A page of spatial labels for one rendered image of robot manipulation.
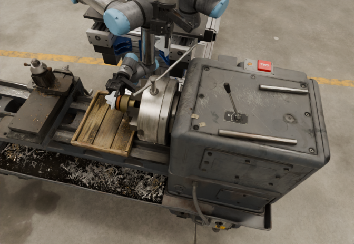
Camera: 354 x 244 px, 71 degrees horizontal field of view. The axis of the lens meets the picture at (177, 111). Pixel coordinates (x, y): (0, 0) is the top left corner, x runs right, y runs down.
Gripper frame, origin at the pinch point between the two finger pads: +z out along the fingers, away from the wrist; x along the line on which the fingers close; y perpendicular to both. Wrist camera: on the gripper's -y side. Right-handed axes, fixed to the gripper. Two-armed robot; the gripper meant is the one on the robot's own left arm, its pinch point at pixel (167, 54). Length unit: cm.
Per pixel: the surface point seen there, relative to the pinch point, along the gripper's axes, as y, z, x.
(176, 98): -6.4, 17.5, 5.3
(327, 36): -170, 53, -265
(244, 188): -46, 55, 16
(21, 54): 197, 94, -141
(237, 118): -32.4, 13.4, 17.6
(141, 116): 5.8, 21.8, 17.3
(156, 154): 0, 52, 8
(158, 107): -0.6, 17.5, 14.7
